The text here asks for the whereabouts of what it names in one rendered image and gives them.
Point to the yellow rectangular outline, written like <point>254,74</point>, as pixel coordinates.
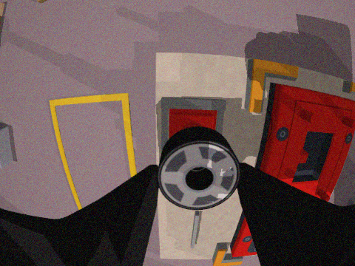
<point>94,99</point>

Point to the black tyre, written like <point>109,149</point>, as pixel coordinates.
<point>198,190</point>

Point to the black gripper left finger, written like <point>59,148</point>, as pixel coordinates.
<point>112,231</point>

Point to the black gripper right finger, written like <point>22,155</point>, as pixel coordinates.
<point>291,227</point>

